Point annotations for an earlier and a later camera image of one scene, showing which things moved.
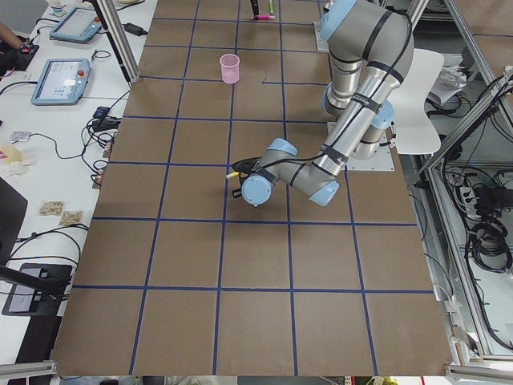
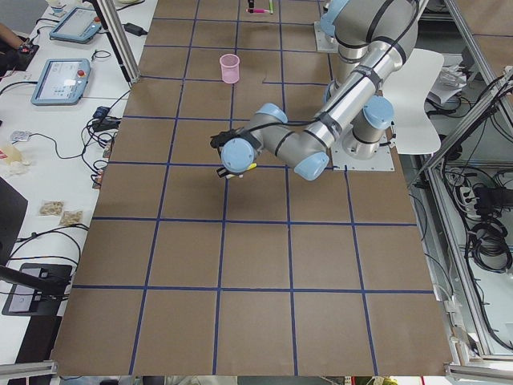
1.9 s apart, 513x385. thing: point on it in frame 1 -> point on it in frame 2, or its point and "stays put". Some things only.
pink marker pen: [264, 18] -> [256, 10]
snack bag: [51, 208] stays put
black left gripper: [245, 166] -> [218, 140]
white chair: [409, 103] stays put
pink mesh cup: [230, 68] stays put
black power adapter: [135, 29] stays put
